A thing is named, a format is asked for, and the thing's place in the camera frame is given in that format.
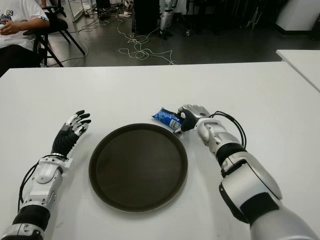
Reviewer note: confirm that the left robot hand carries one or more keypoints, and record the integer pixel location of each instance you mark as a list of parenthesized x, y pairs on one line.
[(65, 142)]

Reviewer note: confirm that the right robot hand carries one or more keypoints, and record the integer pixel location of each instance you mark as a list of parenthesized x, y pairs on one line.
[(195, 116)]

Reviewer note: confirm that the blue Oreo packet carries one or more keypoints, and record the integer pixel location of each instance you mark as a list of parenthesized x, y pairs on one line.
[(167, 117)]

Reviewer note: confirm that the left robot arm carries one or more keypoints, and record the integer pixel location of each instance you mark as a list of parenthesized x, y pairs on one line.
[(37, 190)]

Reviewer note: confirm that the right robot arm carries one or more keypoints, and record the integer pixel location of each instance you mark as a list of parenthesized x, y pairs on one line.
[(250, 190)]

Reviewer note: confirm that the round dark brown tray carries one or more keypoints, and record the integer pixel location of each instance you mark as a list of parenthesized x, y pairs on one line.
[(138, 167)]

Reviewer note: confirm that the black cabinet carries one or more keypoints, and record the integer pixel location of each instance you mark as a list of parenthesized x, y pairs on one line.
[(147, 15)]

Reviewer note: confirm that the seated person white t-shirt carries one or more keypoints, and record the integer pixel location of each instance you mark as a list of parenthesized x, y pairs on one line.
[(15, 37)]

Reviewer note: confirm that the black folding chair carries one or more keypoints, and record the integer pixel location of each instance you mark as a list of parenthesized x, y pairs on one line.
[(57, 23)]

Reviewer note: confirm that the white side table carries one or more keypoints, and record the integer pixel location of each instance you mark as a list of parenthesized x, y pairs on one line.
[(302, 62)]

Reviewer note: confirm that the white power strip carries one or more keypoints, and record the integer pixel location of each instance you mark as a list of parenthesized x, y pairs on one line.
[(125, 15)]

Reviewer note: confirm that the black white soccer ball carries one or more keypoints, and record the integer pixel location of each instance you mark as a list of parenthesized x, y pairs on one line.
[(129, 3)]

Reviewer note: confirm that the white framed panel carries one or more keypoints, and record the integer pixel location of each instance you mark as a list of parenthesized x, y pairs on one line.
[(76, 10)]

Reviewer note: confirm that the white column black base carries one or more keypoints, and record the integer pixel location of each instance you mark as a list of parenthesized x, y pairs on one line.
[(297, 12)]

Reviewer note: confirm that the silver folding frame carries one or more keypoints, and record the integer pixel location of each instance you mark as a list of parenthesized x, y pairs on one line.
[(253, 18)]

